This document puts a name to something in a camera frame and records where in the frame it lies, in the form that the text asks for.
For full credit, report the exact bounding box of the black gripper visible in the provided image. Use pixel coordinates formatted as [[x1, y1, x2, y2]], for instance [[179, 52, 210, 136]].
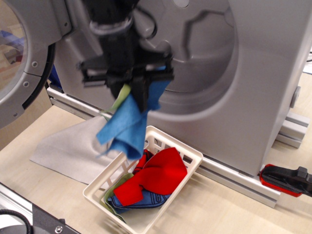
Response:
[[77, 19, 174, 112]]

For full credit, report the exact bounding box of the blue felt jeans piece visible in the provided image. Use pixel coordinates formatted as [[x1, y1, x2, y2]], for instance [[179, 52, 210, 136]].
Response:
[[106, 190, 171, 214]]

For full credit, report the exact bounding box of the olive green felt cloth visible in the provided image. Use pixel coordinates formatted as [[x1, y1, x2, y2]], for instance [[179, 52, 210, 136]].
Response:
[[103, 173, 134, 223]]

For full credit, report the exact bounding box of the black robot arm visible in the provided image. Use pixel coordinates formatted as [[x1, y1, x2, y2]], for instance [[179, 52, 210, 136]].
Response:
[[78, 0, 174, 112]]

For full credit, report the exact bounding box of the red striped felt piece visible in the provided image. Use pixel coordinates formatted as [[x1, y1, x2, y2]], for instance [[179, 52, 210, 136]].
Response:
[[132, 149, 154, 175]]

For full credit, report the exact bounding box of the grey toy washing machine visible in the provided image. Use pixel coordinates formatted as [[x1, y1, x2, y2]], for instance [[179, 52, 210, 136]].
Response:
[[50, 0, 312, 176]]

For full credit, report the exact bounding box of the blue felt cloth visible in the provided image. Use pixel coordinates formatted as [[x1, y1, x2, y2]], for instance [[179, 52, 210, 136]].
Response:
[[96, 78, 173, 160]]

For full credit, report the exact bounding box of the red felt cloth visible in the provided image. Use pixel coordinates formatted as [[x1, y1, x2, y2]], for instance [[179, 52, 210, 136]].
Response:
[[114, 147, 187, 206]]

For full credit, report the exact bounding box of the grey round machine door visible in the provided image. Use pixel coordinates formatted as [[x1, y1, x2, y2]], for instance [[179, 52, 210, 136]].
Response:
[[0, 0, 71, 128]]

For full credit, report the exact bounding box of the black braided cable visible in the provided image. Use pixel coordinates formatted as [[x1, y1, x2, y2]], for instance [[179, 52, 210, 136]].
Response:
[[0, 209, 34, 234]]

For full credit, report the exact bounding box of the grey felt cloth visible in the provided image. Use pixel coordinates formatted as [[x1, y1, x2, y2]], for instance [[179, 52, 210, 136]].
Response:
[[30, 117, 119, 184]]

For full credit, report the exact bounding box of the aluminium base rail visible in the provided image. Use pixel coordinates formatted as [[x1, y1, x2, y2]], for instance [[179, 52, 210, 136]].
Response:
[[47, 87, 312, 208]]

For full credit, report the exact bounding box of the red black clamp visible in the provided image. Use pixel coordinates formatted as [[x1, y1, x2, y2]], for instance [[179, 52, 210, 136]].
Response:
[[259, 164, 312, 197]]

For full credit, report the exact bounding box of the green felt sock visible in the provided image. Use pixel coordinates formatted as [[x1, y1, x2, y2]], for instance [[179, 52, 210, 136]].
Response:
[[101, 84, 131, 115]]

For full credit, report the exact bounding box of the aluminium frame with black bracket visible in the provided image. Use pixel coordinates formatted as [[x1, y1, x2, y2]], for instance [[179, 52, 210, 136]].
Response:
[[0, 183, 78, 234]]

